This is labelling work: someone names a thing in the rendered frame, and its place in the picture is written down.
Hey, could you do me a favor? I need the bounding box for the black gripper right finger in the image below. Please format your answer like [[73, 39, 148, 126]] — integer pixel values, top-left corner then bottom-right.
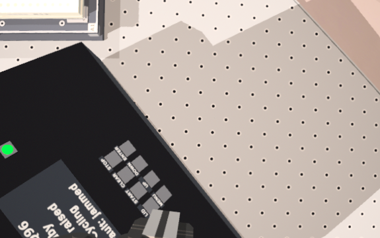
[[159, 211, 194, 238]]

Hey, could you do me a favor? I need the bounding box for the grey perforated base plate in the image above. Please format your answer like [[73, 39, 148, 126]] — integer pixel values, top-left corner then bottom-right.
[[0, 0, 380, 238]]

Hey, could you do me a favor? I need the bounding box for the cream pcr plate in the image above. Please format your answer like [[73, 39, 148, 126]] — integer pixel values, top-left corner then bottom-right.
[[0, 0, 84, 19]]

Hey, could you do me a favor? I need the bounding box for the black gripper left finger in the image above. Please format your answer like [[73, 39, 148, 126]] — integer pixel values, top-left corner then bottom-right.
[[52, 209, 166, 238]]

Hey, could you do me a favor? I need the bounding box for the white benchtop machine with dark base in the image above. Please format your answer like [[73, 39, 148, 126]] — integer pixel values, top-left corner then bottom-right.
[[0, 42, 242, 238]]

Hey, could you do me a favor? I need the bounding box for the dark grey rectangular frame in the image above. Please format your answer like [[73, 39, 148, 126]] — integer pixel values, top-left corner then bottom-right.
[[0, 0, 105, 41]]

